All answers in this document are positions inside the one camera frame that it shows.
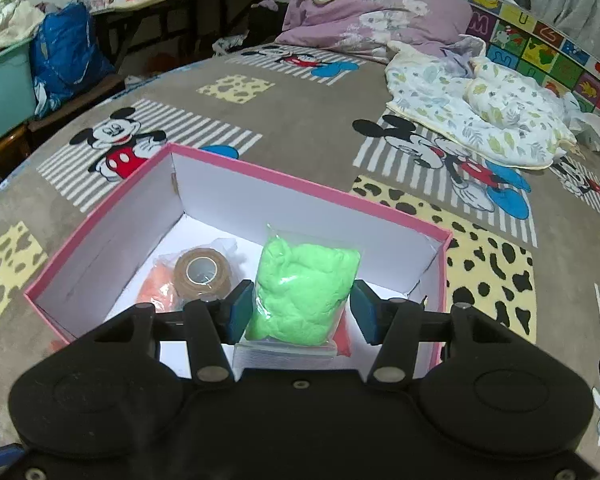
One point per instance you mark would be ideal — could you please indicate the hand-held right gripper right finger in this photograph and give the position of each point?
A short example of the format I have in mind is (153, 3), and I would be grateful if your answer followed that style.
(366, 316)

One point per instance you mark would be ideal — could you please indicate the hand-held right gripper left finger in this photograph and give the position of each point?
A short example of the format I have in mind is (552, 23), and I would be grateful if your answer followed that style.
(240, 310)

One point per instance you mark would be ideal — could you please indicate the green clay bag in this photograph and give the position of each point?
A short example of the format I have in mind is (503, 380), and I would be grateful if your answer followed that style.
(300, 294)

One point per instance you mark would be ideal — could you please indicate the pink cardboard box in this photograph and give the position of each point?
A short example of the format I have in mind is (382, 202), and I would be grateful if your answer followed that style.
(240, 240)

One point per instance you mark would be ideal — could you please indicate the brown tape roll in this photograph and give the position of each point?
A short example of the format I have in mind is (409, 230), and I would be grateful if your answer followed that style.
(202, 273)

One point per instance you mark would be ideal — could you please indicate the orange clay bag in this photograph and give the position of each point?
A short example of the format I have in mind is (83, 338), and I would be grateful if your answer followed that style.
(158, 291)

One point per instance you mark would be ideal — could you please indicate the printed cartoon blanket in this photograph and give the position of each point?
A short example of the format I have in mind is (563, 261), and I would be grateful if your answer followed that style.
(300, 125)

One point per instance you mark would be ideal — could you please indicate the leaf print baby blanket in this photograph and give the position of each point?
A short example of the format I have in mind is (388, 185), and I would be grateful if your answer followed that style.
(480, 105)

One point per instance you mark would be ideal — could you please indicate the white crumpled tissue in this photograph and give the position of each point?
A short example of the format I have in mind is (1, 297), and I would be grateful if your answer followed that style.
(229, 43)

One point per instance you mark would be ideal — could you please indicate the purple floral quilt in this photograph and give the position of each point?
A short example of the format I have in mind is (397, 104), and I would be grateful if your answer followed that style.
(380, 10)

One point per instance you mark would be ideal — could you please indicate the blue plastic bag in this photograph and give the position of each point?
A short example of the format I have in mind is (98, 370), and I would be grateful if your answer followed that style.
(66, 55)

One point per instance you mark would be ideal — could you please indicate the cluttered wooden desk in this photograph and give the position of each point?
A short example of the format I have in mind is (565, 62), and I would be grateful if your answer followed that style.
(180, 5)

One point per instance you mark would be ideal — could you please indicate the teal storage bin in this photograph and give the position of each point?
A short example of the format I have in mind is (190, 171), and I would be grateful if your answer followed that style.
(5, 90)

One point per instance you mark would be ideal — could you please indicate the colourful alphabet play mat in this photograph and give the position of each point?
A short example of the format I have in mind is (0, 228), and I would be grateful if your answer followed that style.
(545, 45)

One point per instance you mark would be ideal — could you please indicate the white cloth pile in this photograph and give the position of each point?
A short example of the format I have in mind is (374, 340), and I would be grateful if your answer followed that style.
(8, 20)

